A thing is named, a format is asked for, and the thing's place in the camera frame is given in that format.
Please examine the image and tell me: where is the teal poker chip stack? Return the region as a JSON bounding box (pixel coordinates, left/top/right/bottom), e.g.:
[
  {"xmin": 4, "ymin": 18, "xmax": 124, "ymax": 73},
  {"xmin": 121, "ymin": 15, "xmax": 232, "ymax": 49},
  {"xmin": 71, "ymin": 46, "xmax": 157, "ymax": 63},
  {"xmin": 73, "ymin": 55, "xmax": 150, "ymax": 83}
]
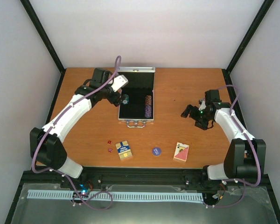
[{"xmin": 122, "ymin": 94, "xmax": 129, "ymax": 105}]

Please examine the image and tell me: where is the aluminium poker case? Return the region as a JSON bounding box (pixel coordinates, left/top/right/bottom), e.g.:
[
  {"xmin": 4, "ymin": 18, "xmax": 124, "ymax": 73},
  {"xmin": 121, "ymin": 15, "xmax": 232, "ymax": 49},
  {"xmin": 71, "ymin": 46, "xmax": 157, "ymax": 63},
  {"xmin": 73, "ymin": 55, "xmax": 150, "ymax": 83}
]
[{"xmin": 118, "ymin": 67, "xmax": 156, "ymax": 128}]

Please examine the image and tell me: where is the brown poker chip stack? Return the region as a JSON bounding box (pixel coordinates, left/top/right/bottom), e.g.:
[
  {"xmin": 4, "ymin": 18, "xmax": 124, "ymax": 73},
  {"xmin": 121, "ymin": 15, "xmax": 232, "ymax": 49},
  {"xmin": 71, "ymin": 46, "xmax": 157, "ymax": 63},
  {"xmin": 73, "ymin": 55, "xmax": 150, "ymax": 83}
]
[{"xmin": 145, "ymin": 95, "xmax": 153, "ymax": 106}]

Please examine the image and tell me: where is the purple poker chip stack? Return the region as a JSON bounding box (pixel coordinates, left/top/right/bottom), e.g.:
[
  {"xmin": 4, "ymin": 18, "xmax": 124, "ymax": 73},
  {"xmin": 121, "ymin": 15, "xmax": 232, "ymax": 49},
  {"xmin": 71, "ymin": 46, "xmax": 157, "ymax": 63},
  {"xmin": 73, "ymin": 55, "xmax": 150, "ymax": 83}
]
[{"xmin": 145, "ymin": 105, "xmax": 152, "ymax": 118}]

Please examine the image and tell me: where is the red playing card deck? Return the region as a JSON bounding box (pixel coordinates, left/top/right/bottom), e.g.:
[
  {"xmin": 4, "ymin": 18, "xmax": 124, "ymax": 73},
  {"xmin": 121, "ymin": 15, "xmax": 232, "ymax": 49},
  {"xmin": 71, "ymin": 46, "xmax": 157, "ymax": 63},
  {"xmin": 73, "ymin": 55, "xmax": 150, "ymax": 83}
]
[{"xmin": 173, "ymin": 142, "xmax": 189, "ymax": 162}]

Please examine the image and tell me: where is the blue playing card box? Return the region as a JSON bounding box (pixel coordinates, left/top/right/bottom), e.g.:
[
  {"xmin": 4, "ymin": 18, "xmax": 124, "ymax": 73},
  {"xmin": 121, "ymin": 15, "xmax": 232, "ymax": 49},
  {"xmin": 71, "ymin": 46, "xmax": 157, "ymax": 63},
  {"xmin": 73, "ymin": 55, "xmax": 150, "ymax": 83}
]
[{"xmin": 115, "ymin": 140, "xmax": 133, "ymax": 160}]

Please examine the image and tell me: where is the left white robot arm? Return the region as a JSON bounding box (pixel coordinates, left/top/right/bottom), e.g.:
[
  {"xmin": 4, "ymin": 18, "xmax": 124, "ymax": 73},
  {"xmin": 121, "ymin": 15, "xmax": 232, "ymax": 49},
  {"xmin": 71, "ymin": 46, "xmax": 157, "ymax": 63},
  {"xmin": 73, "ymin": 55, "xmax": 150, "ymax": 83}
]
[{"xmin": 30, "ymin": 84, "xmax": 122, "ymax": 188}]

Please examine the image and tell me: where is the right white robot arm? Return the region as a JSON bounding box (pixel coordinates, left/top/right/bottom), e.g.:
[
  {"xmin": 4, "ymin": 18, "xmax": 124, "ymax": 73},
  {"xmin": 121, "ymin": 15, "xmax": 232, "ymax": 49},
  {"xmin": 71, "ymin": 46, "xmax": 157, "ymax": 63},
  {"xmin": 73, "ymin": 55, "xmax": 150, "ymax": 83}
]
[{"xmin": 181, "ymin": 102, "xmax": 266, "ymax": 186}]

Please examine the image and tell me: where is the purple dealer button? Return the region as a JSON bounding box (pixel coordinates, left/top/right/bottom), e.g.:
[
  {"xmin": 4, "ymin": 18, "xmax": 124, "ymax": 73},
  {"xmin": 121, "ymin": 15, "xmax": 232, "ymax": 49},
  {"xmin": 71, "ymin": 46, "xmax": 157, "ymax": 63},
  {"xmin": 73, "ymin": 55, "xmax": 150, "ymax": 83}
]
[{"xmin": 152, "ymin": 147, "xmax": 162, "ymax": 156}]

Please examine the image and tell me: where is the electronics board with led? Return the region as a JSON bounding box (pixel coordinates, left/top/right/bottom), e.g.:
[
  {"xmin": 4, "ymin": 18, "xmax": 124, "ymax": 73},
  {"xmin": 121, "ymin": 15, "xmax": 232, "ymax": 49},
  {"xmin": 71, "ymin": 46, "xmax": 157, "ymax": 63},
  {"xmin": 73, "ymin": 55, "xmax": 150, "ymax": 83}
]
[{"xmin": 79, "ymin": 182, "xmax": 93, "ymax": 199}]

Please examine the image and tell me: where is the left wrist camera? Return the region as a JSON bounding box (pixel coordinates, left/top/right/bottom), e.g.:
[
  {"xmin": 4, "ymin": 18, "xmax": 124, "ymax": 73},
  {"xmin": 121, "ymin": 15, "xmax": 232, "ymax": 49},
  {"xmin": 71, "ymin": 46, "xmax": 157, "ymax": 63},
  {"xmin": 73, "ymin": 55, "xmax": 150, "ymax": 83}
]
[{"xmin": 111, "ymin": 75, "xmax": 128, "ymax": 92}]

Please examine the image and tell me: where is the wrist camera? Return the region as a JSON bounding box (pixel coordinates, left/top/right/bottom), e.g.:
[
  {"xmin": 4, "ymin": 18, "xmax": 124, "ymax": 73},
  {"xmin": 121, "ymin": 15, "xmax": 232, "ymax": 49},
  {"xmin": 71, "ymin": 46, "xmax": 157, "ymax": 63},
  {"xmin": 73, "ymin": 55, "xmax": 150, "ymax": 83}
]
[
  {"xmin": 111, "ymin": 75, "xmax": 128, "ymax": 92},
  {"xmin": 198, "ymin": 90, "xmax": 222, "ymax": 111}
]

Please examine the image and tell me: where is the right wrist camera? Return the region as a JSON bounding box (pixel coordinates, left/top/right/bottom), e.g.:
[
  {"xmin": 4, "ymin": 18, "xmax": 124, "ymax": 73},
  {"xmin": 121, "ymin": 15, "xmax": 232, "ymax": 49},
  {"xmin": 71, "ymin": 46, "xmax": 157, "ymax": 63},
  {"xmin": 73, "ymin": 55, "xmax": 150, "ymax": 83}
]
[{"xmin": 198, "ymin": 90, "xmax": 222, "ymax": 111}]

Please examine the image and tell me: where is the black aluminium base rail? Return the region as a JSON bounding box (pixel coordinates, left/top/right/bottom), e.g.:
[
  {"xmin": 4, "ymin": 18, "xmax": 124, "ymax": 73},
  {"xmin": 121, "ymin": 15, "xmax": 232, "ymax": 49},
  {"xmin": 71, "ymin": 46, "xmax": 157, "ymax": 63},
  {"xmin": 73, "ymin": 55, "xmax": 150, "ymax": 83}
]
[{"xmin": 72, "ymin": 167, "xmax": 222, "ymax": 191}]

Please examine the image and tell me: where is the left black frame post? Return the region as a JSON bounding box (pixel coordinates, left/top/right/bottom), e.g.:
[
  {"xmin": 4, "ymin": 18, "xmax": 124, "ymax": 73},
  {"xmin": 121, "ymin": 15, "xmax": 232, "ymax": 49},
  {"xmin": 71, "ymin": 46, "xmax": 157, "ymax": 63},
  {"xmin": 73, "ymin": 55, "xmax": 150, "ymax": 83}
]
[{"xmin": 20, "ymin": 0, "xmax": 66, "ymax": 73}]

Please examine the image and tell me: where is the black frame post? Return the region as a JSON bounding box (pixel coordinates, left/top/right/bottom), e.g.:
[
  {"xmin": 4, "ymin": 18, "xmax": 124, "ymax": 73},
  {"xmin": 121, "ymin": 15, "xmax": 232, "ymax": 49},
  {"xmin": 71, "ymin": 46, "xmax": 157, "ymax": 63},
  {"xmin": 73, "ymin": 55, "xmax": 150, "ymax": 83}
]
[
  {"xmin": 20, "ymin": 0, "xmax": 66, "ymax": 73},
  {"xmin": 225, "ymin": 0, "xmax": 275, "ymax": 73}
]

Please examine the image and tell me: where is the right black frame post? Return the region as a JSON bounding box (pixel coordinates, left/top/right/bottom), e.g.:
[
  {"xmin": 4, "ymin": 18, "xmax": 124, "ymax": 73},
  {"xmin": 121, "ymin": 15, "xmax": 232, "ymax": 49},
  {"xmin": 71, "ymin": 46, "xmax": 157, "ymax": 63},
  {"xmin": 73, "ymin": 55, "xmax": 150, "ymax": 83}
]
[{"xmin": 225, "ymin": 0, "xmax": 275, "ymax": 73}]

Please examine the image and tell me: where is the light blue cable duct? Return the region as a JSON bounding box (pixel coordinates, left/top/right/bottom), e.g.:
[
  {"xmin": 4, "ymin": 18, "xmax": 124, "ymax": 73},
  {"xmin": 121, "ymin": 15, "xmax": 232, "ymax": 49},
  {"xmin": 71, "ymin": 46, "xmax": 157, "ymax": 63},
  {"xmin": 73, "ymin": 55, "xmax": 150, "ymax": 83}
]
[{"xmin": 27, "ymin": 189, "xmax": 203, "ymax": 203}]

